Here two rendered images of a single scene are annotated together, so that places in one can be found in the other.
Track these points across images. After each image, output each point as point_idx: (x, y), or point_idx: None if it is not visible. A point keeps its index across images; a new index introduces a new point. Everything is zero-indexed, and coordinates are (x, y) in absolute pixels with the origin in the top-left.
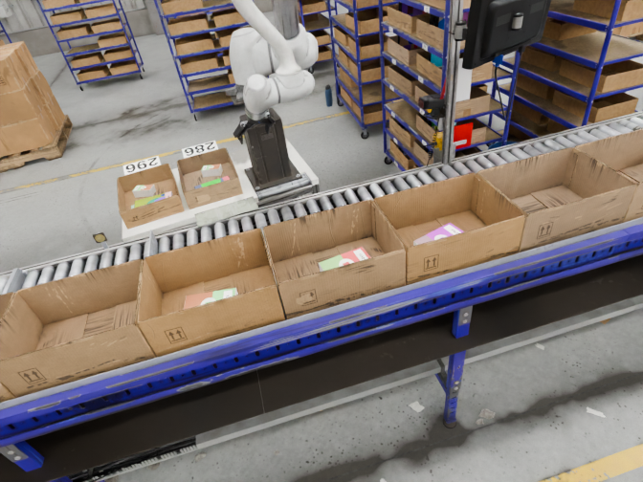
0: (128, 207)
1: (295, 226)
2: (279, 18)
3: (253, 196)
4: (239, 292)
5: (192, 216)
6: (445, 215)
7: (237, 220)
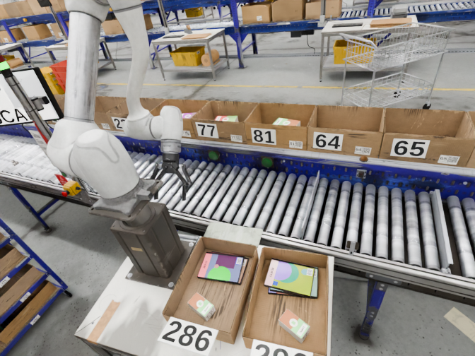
0: (321, 311)
1: (228, 125)
2: (95, 94)
3: None
4: None
5: (260, 246)
6: None
7: None
